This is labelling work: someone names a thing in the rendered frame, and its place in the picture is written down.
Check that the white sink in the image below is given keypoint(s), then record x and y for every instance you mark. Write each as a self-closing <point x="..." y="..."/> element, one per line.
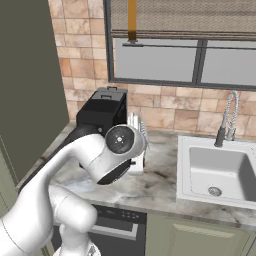
<point x="216" y="173"/>

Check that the beige woven blind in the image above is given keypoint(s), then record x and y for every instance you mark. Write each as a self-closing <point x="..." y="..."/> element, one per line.
<point x="193" y="16"/>

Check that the black dishwasher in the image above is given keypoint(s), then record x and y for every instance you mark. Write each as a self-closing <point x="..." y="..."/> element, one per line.
<point x="123" y="216"/>

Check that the dark framed window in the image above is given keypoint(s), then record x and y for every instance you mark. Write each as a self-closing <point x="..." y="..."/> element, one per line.
<point x="156" y="63"/>

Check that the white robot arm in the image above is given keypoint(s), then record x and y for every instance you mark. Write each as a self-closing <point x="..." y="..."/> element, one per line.
<point x="36" y="203"/>

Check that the olive green fridge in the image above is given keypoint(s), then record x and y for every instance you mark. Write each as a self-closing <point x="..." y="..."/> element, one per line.
<point x="30" y="83"/>

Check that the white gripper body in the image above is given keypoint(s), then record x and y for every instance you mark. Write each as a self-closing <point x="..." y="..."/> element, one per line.
<point x="136" y="166"/>

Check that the olive green cupboard door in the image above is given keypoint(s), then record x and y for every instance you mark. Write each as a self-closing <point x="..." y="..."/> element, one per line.
<point x="200" y="238"/>

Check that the black coffee machine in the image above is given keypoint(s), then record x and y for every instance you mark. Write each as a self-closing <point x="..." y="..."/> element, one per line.
<point x="101" y="111"/>

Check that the silver spring tap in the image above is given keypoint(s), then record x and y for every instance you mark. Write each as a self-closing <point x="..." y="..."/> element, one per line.
<point x="230" y="113"/>

